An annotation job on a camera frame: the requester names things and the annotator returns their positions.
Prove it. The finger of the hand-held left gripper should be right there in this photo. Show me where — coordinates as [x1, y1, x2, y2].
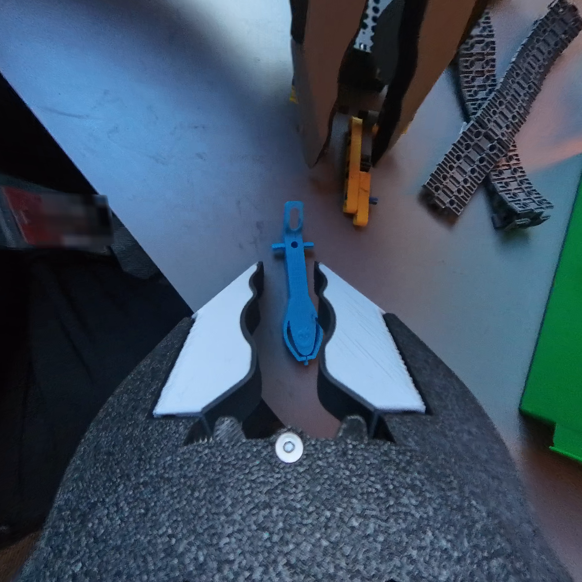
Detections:
[291, 0, 370, 169]
[373, 0, 483, 164]

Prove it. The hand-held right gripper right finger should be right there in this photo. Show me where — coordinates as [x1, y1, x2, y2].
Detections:
[314, 263, 428, 414]

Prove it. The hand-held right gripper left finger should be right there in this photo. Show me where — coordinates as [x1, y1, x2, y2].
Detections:
[152, 261, 265, 419]

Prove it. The black perforated brick model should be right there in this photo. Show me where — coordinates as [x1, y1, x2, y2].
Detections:
[334, 0, 410, 228]

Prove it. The yellow perforated beam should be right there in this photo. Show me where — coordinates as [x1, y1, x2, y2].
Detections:
[341, 116, 366, 215]

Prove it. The blue brick separator tool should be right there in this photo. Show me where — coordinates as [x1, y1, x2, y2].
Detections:
[271, 201, 324, 366]

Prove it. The green storage bin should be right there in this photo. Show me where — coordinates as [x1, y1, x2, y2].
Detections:
[520, 170, 582, 464]

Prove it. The grey desk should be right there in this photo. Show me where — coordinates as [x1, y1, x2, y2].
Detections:
[0, 0, 582, 582]

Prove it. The grey tread track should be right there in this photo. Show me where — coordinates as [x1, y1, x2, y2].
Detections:
[423, 0, 582, 216]
[457, 9, 554, 230]

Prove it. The person's dark clothed body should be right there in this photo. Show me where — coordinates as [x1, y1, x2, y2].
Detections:
[0, 73, 192, 546]

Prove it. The red white badge holder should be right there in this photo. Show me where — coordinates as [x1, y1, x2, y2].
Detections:
[0, 184, 113, 251]

